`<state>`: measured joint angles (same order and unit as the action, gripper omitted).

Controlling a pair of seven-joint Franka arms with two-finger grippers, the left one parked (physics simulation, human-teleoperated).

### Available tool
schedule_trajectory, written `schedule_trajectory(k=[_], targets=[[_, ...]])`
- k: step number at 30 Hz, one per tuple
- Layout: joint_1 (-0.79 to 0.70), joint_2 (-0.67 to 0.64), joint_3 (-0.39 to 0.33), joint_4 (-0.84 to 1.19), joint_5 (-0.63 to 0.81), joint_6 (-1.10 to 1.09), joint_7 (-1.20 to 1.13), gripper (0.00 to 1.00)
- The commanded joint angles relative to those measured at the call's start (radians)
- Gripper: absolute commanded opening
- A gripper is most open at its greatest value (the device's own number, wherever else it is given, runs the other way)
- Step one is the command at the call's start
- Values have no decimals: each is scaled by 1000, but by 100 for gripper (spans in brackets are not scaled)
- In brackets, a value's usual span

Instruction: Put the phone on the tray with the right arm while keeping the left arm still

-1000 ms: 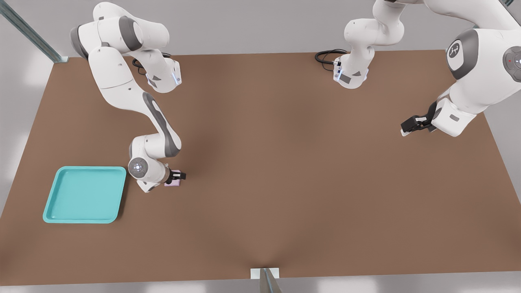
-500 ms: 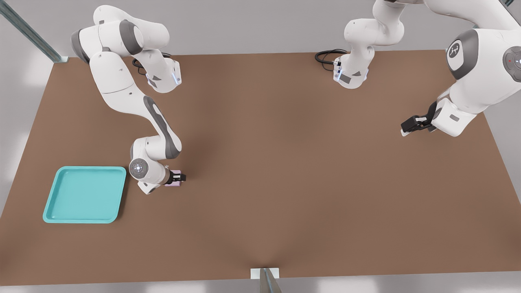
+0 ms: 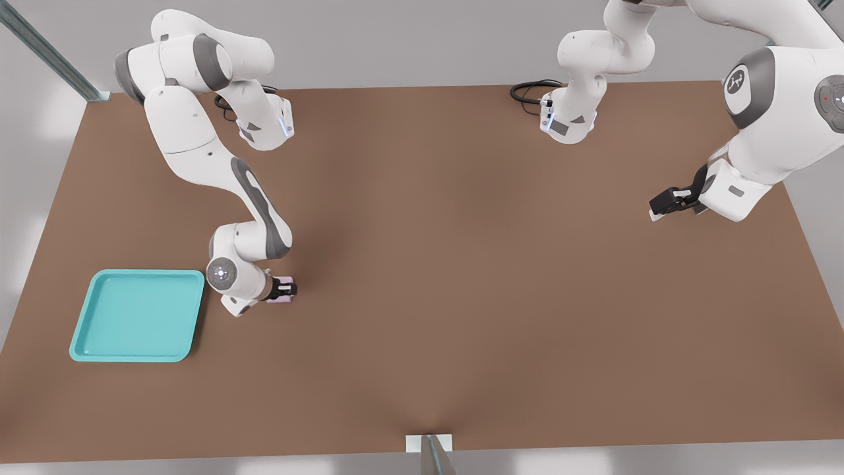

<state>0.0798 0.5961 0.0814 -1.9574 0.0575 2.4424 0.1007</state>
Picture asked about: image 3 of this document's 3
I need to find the pale lilac phone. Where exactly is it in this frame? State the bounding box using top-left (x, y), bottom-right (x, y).
top-left (266, 276), bottom-right (296, 305)

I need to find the pale blue-green tray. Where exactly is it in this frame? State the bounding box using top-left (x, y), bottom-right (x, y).
top-left (69, 269), bottom-right (206, 364)

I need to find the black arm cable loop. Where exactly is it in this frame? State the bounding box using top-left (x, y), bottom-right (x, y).
top-left (214, 84), bottom-right (280, 123)
top-left (510, 79), bottom-right (565, 117)

